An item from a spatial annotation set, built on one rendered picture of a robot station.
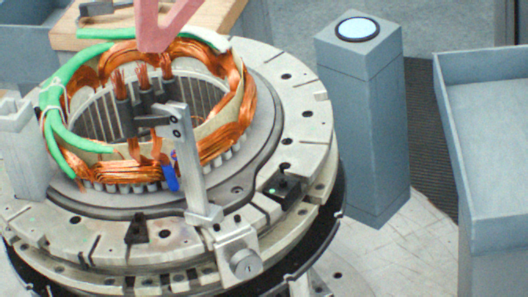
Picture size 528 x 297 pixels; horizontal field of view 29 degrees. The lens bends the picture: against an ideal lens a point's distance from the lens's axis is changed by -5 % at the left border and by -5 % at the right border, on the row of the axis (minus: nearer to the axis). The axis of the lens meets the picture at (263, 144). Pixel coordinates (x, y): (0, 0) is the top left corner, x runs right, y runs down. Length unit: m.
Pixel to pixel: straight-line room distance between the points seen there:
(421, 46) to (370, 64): 1.88
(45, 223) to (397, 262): 0.49
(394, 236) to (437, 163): 1.31
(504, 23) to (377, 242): 0.30
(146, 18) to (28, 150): 0.37
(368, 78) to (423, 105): 1.62
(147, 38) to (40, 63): 0.72
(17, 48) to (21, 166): 0.39
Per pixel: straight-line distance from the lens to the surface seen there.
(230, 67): 0.90
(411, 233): 1.25
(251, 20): 1.23
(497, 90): 1.05
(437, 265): 1.21
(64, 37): 1.17
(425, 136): 2.63
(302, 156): 0.87
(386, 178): 1.23
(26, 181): 0.88
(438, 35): 3.04
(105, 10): 1.15
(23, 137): 0.85
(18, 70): 1.26
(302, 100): 0.94
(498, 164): 0.96
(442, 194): 2.46
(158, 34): 0.52
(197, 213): 0.81
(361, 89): 1.13
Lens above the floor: 1.64
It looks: 38 degrees down
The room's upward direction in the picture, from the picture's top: 9 degrees counter-clockwise
